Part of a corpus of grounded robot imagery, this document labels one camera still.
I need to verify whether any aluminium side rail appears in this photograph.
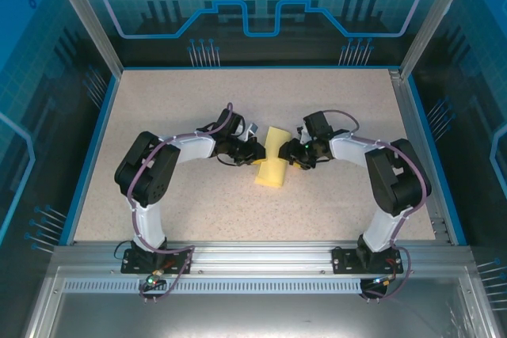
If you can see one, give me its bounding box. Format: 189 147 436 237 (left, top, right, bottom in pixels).
387 68 455 246

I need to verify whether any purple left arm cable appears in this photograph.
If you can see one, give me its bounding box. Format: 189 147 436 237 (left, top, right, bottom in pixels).
126 102 235 303

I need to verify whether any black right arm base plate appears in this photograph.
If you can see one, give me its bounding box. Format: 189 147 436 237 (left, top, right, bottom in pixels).
331 248 401 275

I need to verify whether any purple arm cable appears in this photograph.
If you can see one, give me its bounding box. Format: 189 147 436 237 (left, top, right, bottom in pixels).
126 102 235 303
318 108 433 302

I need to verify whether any long aluminium frame rail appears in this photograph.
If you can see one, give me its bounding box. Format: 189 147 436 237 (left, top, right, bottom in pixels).
50 240 476 275

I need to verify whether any aluminium frame post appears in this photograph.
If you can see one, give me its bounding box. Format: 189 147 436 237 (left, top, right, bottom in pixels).
44 0 124 78
398 0 478 80

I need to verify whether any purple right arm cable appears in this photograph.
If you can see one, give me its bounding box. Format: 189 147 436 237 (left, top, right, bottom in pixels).
318 108 433 302

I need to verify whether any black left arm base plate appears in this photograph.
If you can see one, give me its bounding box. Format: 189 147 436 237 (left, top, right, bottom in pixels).
120 248 194 275

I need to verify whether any slotted grey cable duct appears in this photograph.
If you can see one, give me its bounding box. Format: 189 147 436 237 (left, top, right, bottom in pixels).
62 279 365 294

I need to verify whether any thin blue table edge trim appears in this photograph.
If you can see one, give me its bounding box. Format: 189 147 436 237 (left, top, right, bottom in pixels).
120 65 402 71

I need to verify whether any grey metal sheet tray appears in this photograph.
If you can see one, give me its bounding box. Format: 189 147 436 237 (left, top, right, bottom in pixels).
23 265 494 338

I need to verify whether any yellow cloth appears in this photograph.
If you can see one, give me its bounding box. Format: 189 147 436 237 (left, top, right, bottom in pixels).
254 126 292 189

